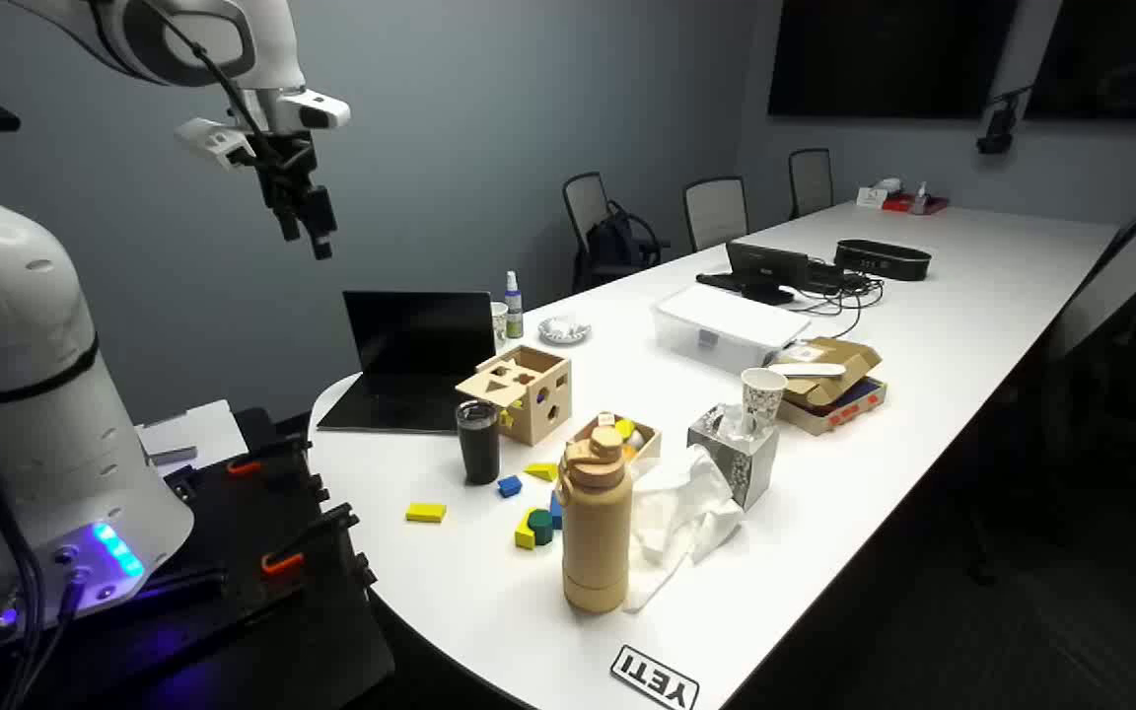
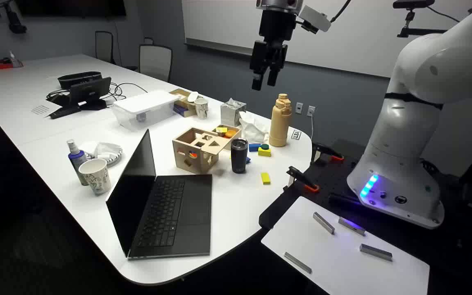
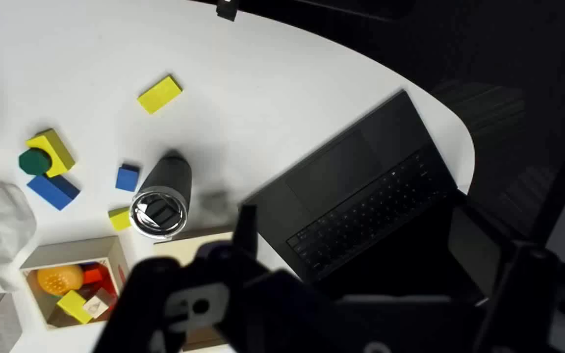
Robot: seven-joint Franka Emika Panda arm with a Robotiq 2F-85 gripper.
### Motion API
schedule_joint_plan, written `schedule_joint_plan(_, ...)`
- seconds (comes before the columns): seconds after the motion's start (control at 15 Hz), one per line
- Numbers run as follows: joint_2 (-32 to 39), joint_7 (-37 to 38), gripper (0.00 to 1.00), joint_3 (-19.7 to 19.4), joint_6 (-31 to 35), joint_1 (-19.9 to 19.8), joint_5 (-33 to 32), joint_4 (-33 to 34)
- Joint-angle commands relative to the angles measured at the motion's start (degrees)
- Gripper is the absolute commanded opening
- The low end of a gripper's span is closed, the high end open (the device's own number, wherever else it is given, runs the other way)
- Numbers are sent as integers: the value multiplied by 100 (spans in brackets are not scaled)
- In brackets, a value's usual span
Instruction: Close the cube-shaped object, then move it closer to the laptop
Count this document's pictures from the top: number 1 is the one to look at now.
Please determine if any patterned tissue box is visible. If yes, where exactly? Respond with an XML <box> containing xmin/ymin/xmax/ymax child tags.
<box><xmin>685</xmin><ymin>401</ymin><xmax>782</xmax><ymax>512</ymax></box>

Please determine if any black oval speaker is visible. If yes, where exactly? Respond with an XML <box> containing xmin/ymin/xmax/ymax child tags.
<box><xmin>833</xmin><ymin>239</ymin><xmax>933</xmax><ymax>283</ymax></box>

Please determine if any small wooden tray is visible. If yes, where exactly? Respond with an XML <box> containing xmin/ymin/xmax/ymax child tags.
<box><xmin>568</xmin><ymin>411</ymin><xmax>664</xmax><ymax>466</ymax></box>

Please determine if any black laptop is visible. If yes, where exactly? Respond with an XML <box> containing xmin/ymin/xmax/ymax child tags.
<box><xmin>316</xmin><ymin>290</ymin><xmax>498</xmax><ymax>436</ymax></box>

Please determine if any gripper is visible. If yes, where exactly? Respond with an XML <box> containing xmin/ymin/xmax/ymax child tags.
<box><xmin>252</xmin><ymin>136</ymin><xmax>338</xmax><ymax>262</ymax></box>

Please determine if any red tray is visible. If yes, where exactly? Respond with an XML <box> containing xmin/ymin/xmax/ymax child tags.
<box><xmin>881</xmin><ymin>192</ymin><xmax>952</xmax><ymax>217</ymax></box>

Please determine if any office chair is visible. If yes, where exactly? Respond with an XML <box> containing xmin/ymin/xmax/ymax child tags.
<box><xmin>682</xmin><ymin>176</ymin><xmax>750</xmax><ymax>253</ymax></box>
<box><xmin>788</xmin><ymin>147</ymin><xmax>836</xmax><ymax>221</ymax></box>
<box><xmin>561</xmin><ymin>171</ymin><xmax>674</xmax><ymax>295</ymax></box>

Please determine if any clear plastic bin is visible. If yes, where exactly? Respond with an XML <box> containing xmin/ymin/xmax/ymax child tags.
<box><xmin>651</xmin><ymin>283</ymin><xmax>814</xmax><ymax>377</ymax></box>

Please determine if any wall screen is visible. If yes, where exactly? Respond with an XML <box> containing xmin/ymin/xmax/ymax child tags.
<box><xmin>767</xmin><ymin>0</ymin><xmax>1022</xmax><ymax>120</ymax></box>
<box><xmin>1024</xmin><ymin>0</ymin><xmax>1136</xmax><ymax>122</ymax></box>

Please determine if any row of office chairs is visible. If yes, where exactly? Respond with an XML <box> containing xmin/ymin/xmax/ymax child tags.
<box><xmin>962</xmin><ymin>169</ymin><xmax>1136</xmax><ymax>585</ymax></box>

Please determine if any small patterned dish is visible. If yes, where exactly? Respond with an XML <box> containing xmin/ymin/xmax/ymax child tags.
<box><xmin>537</xmin><ymin>315</ymin><xmax>593</xmax><ymax>347</ymax></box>

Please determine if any white cloth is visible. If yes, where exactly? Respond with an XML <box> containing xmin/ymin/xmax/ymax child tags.
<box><xmin>624</xmin><ymin>443</ymin><xmax>747</xmax><ymax>613</ymax></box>

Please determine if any black tablet on stand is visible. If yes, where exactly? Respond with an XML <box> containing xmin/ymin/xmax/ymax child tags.
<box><xmin>695</xmin><ymin>241</ymin><xmax>812</xmax><ymax>306</ymax></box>

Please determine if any black tumbler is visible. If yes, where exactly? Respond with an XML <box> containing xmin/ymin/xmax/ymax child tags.
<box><xmin>456</xmin><ymin>398</ymin><xmax>503</xmax><ymax>487</ymax></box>

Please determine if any open cardboard box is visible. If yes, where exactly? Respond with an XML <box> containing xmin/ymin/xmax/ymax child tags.
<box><xmin>769</xmin><ymin>336</ymin><xmax>888</xmax><ymax>437</ymax></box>

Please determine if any black white sticker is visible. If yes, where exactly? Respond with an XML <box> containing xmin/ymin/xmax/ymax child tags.
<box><xmin>609</xmin><ymin>644</ymin><xmax>701</xmax><ymax>710</ymax></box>

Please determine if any heap of wooden blocks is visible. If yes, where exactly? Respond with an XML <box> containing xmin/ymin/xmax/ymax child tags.
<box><xmin>595</xmin><ymin>411</ymin><xmax>648</xmax><ymax>461</ymax></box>

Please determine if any black cable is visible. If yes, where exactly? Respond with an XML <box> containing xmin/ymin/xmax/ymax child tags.
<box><xmin>783</xmin><ymin>262</ymin><xmax>887</xmax><ymax>339</ymax></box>

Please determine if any tan water bottle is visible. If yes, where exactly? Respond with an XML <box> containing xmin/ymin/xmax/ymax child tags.
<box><xmin>555</xmin><ymin>425</ymin><xmax>635</xmax><ymax>615</ymax></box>

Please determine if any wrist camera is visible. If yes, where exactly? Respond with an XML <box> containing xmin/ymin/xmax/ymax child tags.
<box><xmin>176</xmin><ymin>116</ymin><xmax>255</xmax><ymax>171</ymax></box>

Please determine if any patterned paper cup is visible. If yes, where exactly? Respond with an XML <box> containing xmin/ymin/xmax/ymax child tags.
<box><xmin>740</xmin><ymin>367</ymin><xmax>789</xmax><ymax>437</ymax></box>

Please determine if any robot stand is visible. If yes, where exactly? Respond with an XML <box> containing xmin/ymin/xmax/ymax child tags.
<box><xmin>0</xmin><ymin>404</ymin><xmax>396</xmax><ymax>710</ymax></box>

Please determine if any wooden shape sorter cube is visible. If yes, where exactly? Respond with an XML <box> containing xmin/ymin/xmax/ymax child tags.
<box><xmin>456</xmin><ymin>343</ymin><xmax>573</xmax><ymax>448</ymax></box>

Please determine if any black orange clamp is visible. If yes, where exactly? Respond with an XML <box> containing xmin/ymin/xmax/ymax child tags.
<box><xmin>226</xmin><ymin>437</ymin><xmax>315</xmax><ymax>482</ymax></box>
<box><xmin>260</xmin><ymin>501</ymin><xmax>364</xmax><ymax>579</ymax></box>

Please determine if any wooden shape sorter lid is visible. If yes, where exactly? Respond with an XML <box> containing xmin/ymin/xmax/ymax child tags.
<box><xmin>456</xmin><ymin>357</ymin><xmax>531</xmax><ymax>409</ymax></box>

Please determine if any black backpack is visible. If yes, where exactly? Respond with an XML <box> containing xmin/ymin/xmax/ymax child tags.
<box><xmin>583</xmin><ymin>201</ymin><xmax>664</xmax><ymax>289</ymax></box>

